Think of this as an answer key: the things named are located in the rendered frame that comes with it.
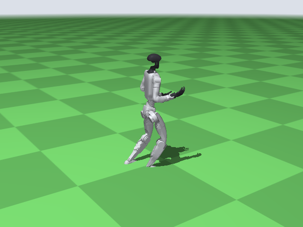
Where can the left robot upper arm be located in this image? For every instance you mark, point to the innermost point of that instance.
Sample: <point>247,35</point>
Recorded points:
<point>142,84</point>

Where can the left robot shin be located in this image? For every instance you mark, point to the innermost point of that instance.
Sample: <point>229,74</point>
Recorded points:
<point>139,147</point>

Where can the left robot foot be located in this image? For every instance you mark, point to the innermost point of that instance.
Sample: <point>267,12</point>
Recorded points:
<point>127,161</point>

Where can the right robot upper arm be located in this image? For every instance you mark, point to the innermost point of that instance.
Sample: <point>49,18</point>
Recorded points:
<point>156,80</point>

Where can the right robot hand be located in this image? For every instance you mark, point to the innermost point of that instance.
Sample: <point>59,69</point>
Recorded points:
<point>178,93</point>

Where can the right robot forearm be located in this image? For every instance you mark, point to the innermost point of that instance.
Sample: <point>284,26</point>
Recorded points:
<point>162,99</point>

